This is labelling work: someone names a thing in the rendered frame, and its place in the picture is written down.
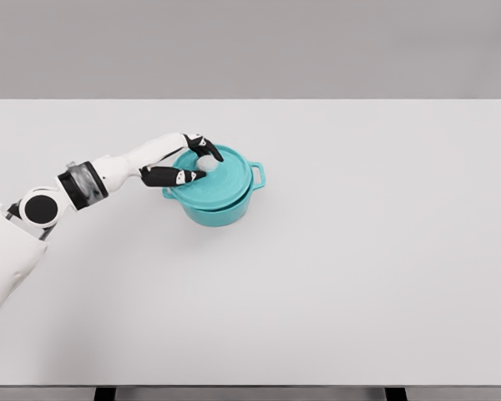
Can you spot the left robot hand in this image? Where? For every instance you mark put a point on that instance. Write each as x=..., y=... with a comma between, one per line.
x=162, y=147

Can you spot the teal pot lid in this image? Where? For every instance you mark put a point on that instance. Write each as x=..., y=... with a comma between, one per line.
x=217, y=179

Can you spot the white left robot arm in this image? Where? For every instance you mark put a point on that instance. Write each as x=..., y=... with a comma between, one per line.
x=83, y=184

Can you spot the teal pot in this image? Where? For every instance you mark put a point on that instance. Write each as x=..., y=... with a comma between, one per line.
x=221, y=213

